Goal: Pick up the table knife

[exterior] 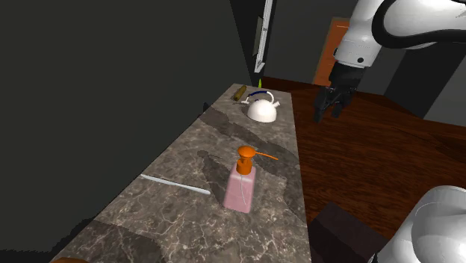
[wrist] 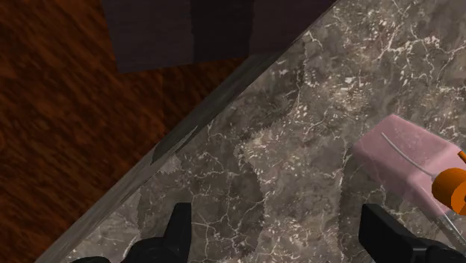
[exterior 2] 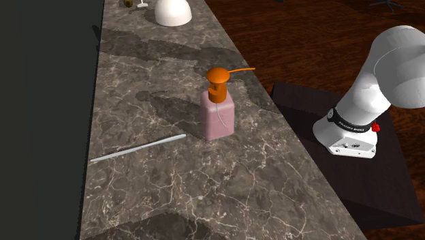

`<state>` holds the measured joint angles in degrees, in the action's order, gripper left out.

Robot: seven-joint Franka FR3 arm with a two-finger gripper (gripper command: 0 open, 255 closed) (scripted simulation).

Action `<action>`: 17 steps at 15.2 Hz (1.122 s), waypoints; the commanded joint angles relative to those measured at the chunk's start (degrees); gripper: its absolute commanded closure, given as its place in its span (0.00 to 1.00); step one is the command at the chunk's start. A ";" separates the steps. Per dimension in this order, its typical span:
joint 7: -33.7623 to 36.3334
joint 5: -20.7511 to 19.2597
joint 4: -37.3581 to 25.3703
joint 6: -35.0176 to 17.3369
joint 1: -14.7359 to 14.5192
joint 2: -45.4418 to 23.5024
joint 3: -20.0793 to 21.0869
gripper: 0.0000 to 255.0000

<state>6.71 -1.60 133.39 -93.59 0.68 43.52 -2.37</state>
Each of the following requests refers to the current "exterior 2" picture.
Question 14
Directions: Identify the pink soap dispenser orange pump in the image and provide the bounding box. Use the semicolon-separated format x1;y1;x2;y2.
200;66;257;141

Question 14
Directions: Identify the long silver knife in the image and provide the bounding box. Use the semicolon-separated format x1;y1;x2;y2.
89;134;187;164

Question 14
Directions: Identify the dark robot stand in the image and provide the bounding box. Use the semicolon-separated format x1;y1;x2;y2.
270;81;425;232

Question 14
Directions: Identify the white dome-shaped bowl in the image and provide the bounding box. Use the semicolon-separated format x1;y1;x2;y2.
154;0;193;27

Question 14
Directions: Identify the dark office chair base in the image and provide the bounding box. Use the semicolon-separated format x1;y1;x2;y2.
368;0;406;14

